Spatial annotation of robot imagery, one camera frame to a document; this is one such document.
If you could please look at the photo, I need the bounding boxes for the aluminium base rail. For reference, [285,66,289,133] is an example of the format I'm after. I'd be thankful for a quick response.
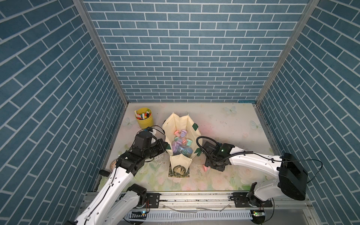
[66,190,321,225]

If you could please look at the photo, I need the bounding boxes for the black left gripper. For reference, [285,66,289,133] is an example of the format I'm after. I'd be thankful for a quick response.
[142,138,169,159]

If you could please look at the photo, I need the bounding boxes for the blue hourglass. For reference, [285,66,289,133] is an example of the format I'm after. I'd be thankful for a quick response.
[182,147,193,158]
[176,146,186,155]

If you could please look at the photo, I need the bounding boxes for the purple hourglass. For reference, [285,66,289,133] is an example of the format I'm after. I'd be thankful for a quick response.
[172,141,182,152]
[180,129,187,138]

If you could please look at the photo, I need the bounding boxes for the cream canvas tote bag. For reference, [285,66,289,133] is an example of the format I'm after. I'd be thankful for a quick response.
[162,113,201,178]

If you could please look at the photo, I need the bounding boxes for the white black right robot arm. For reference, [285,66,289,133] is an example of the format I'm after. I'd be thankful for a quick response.
[199,142,311,207]

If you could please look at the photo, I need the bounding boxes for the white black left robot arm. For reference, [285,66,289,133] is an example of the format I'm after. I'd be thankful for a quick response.
[66,126,168,225]

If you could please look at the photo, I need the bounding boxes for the yellow cup with markers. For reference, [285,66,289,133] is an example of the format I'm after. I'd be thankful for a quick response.
[135,107,154,129]

